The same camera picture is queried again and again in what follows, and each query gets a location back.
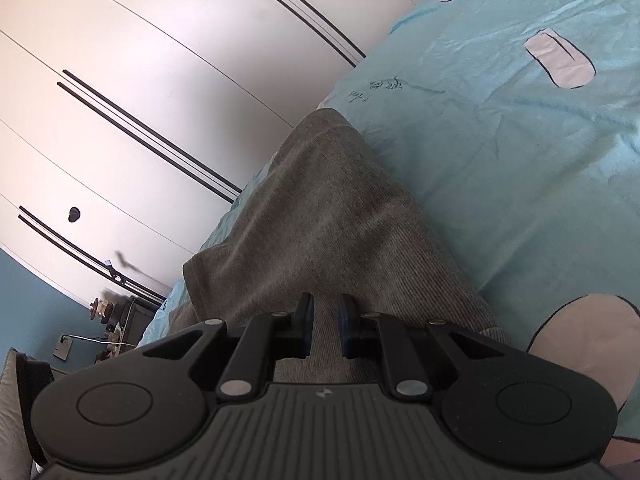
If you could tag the grey sweatpants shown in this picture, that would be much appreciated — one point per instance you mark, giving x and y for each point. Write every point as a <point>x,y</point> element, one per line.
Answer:
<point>328,220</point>

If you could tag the white wardrobe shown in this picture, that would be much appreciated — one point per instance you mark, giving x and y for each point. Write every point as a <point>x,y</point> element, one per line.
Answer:
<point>129,127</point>

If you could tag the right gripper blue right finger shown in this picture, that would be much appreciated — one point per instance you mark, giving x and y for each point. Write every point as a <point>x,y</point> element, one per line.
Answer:
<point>383,341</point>

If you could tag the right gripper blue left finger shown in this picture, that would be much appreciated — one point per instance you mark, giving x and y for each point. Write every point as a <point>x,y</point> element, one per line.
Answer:
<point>267,339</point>

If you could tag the grey bedside cabinet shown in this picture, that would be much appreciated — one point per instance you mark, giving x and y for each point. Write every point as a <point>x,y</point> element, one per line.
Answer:
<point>125,319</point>

